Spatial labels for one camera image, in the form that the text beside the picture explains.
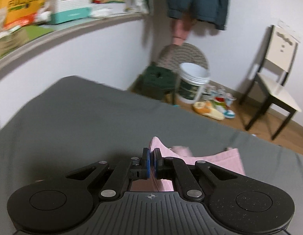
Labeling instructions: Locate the pink ribbed garment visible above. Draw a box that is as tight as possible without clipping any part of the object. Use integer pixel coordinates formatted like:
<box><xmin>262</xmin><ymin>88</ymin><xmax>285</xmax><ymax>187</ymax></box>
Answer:
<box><xmin>130</xmin><ymin>136</ymin><xmax>245</xmax><ymax>192</ymax></box>

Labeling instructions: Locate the yellow slipper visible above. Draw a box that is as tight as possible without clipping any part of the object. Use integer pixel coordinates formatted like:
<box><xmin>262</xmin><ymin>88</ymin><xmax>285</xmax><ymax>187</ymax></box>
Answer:
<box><xmin>192</xmin><ymin>101</ymin><xmax>225</xmax><ymax>121</ymax></box>

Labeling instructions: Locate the dark green stool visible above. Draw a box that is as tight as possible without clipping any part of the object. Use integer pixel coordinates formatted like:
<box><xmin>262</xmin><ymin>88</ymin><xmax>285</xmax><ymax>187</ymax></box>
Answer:
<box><xmin>134</xmin><ymin>62</ymin><xmax>176</xmax><ymax>101</ymax></box>

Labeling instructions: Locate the grey bed sheet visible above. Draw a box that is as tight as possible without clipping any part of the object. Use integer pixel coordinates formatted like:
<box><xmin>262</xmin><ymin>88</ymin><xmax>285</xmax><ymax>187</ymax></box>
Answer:
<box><xmin>0</xmin><ymin>76</ymin><xmax>303</xmax><ymax>234</ymax></box>

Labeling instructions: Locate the white plastic bucket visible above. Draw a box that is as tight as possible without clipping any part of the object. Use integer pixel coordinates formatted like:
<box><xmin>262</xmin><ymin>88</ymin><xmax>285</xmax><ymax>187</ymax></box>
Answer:
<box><xmin>176</xmin><ymin>63</ymin><xmax>210</xmax><ymax>104</ymax></box>

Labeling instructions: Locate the woven round basket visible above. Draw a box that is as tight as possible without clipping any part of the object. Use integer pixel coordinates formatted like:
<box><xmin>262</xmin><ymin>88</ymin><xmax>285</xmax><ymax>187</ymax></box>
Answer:
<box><xmin>156</xmin><ymin>42</ymin><xmax>209</xmax><ymax>74</ymax></box>

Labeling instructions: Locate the pink hanging garment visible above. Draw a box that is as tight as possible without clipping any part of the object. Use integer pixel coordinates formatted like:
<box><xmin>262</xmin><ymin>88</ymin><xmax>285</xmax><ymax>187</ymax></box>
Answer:
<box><xmin>171</xmin><ymin>13</ymin><xmax>196</xmax><ymax>46</ymax></box>

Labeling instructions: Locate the cream and black chair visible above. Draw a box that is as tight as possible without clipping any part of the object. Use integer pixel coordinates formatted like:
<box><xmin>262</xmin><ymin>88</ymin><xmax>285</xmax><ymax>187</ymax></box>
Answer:
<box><xmin>239</xmin><ymin>25</ymin><xmax>301</xmax><ymax>140</ymax></box>

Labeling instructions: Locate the dark teal hanging coat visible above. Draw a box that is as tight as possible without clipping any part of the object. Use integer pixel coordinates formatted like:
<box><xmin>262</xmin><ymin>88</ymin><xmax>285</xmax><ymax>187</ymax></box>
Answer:
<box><xmin>167</xmin><ymin>0</ymin><xmax>229</xmax><ymax>31</ymax></box>

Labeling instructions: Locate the white teal box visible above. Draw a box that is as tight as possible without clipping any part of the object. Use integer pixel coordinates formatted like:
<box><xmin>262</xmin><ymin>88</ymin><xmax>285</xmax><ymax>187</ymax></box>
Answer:
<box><xmin>47</xmin><ymin>0</ymin><xmax>91</xmax><ymax>25</ymax></box>

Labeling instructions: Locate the yellow cardboard box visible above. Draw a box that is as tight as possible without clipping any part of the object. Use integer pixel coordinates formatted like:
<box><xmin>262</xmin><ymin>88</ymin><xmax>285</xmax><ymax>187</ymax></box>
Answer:
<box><xmin>0</xmin><ymin>0</ymin><xmax>46</xmax><ymax>26</ymax></box>

